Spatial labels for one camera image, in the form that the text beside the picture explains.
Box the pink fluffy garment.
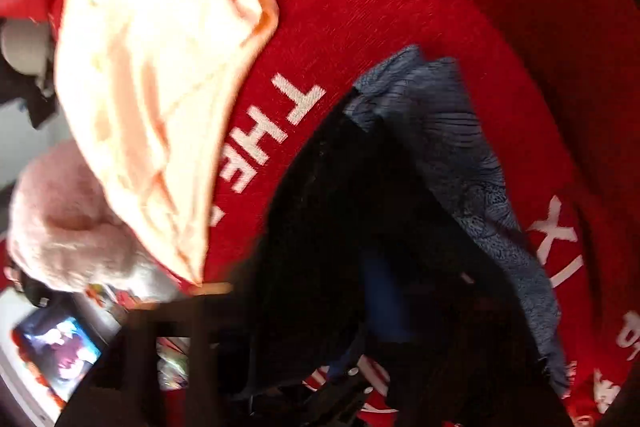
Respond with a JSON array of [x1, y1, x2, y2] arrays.
[[8, 140, 178, 301]]

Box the red bedspread with white characters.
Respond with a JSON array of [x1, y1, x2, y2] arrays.
[[1, 0, 639, 426]]

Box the smartphone with lit screen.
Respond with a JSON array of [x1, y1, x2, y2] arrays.
[[11, 299, 106, 409]]

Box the cream folded garment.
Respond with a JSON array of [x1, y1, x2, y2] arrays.
[[54, 0, 279, 285]]

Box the black pants with grey trim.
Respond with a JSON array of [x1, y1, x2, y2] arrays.
[[220, 46, 570, 426]]

